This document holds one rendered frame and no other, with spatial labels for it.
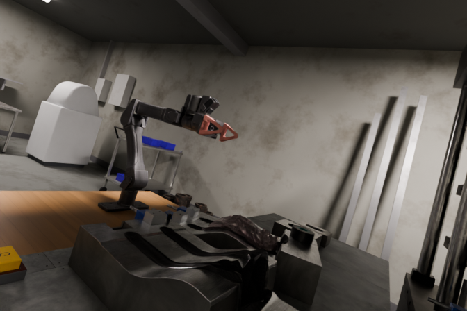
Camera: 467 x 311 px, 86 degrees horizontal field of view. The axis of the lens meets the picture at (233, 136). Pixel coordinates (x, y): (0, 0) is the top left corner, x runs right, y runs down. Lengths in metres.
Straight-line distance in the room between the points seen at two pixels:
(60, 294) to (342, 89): 3.29
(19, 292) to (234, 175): 3.27
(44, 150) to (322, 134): 4.34
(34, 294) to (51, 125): 4.57
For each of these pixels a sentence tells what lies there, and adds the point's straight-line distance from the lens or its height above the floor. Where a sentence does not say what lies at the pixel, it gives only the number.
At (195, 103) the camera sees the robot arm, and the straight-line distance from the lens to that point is 0.92.
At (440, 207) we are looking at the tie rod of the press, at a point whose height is 1.16.
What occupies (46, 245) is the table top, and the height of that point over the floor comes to 0.80.
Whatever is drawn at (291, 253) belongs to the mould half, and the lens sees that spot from 0.81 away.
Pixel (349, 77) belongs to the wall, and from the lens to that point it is 3.52.
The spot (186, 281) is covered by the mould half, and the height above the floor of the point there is 0.93.
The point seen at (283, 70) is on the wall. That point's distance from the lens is 3.79.
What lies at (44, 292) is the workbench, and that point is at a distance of 0.64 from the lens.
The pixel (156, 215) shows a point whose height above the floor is 0.92.
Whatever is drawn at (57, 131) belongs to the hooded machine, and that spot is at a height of 0.60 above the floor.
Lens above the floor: 1.15
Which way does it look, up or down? 3 degrees up
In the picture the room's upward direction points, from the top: 16 degrees clockwise
